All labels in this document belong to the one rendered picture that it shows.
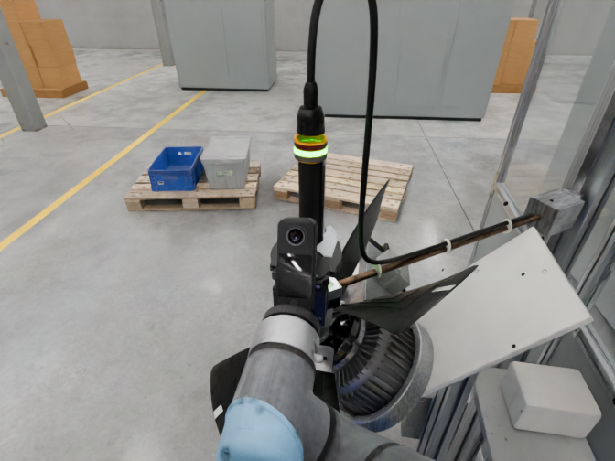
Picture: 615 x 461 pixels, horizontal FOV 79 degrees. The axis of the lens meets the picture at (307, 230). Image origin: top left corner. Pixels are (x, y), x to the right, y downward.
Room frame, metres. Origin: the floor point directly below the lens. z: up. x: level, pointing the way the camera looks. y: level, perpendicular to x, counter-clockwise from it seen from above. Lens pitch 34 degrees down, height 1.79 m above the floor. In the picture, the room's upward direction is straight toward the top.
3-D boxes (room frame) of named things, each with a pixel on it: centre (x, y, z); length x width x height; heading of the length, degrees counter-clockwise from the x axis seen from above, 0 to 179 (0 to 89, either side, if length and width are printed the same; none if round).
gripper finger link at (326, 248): (0.45, -0.03, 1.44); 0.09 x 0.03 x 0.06; 161
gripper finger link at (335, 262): (0.41, -0.02, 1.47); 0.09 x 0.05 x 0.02; 161
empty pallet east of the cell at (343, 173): (3.48, -0.41, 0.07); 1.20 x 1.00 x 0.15; 69
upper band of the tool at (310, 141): (0.46, 0.00, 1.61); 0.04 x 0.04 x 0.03
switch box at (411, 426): (0.63, -0.37, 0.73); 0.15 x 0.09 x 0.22; 81
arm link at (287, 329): (0.28, 0.02, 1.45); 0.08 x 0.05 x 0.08; 81
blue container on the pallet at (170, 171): (3.41, 1.28, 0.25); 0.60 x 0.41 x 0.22; 2
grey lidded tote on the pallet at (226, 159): (3.43, 0.77, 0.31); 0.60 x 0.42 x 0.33; 2
